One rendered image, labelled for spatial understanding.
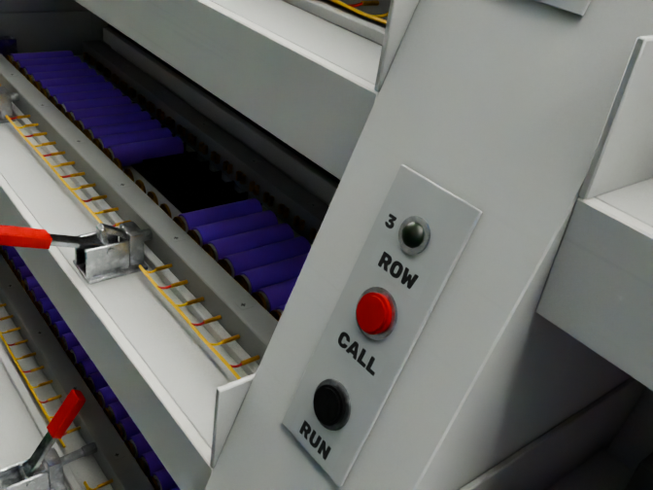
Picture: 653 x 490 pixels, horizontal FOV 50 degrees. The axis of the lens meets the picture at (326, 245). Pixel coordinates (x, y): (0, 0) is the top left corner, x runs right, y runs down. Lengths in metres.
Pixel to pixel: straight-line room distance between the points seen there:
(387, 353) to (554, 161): 0.09
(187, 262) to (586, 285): 0.27
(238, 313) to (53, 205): 0.20
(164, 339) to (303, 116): 0.17
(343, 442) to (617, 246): 0.13
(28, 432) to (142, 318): 0.22
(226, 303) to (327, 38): 0.16
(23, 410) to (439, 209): 0.46
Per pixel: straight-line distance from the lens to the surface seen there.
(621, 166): 0.24
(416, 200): 0.26
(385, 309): 0.26
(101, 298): 0.45
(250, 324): 0.39
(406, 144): 0.27
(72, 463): 0.60
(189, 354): 0.41
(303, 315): 0.30
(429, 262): 0.25
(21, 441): 0.62
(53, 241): 0.45
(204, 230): 0.48
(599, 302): 0.24
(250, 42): 0.35
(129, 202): 0.51
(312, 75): 0.31
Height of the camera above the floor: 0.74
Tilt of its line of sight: 17 degrees down
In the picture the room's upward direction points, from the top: 24 degrees clockwise
